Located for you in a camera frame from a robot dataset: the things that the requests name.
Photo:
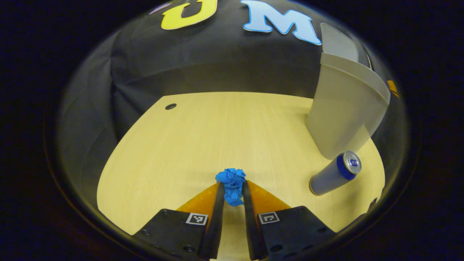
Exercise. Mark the silver blue pop can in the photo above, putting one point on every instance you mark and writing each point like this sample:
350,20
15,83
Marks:
331,175

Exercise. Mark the white desktop garbage bin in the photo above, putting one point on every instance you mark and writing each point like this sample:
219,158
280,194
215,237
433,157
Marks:
344,108

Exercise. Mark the black backdrop cloth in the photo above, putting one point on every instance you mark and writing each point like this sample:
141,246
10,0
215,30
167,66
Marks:
217,61

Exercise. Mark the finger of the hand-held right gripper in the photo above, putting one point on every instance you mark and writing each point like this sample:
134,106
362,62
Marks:
392,87

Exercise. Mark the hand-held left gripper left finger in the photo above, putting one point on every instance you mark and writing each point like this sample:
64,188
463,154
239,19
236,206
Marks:
215,224

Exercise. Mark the blue paper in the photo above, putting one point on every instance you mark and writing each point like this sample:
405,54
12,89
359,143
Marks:
232,185

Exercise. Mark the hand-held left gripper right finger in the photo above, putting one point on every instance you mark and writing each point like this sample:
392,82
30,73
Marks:
252,232

